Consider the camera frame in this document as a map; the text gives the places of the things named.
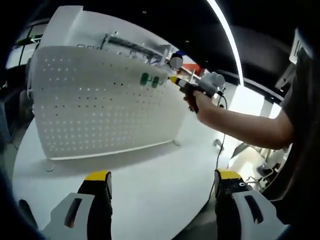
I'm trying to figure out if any ceiling air unit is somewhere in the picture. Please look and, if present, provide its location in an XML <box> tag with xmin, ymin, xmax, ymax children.
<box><xmin>289</xmin><ymin>27</ymin><xmax>309</xmax><ymax>66</ymax></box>

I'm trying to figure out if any person's right hand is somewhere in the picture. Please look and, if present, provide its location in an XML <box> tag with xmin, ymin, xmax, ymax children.
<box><xmin>183</xmin><ymin>90</ymin><xmax>214</xmax><ymax>121</ymax></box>

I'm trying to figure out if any white perforated mounting plate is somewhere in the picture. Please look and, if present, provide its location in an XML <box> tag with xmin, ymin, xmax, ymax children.
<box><xmin>31</xmin><ymin>45</ymin><xmax>188</xmax><ymax>173</ymax></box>

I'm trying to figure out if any ceiling light strip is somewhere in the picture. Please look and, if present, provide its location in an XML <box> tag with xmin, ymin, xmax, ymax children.
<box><xmin>206</xmin><ymin>0</ymin><xmax>245</xmax><ymax>87</ymax></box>

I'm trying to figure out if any white metal storage shelf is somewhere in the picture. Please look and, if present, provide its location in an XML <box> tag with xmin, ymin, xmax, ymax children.
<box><xmin>101</xmin><ymin>31</ymin><xmax>201</xmax><ymax>81</ymax></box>

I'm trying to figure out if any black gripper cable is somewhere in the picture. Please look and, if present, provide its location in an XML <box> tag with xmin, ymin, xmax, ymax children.
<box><xmin>208</xmin><ymin>89</ymin><xmax>229</xmax><ymax>201</ymax></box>

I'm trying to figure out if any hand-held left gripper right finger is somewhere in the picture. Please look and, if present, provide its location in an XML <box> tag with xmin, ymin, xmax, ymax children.
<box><xmin>214</xmin><ymin>168</ymin><xmax>286</xmax><ymax>240</ymax></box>

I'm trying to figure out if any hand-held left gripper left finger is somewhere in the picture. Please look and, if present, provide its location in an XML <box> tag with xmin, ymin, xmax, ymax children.
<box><xmin>40</xmin><ymin>170</ymin><xmax>113</xmax><ymax>240</ymax></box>

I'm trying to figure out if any green hook assembly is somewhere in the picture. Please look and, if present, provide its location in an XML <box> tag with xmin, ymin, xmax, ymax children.
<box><xmin>139</xmin><ymin>72</ymin><xmax>151</xmax><ymax>87</ymax></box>
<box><xmin>150</xmin><ymin>75</ymin><xmax>162</xmax><ymax>89</ymax></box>

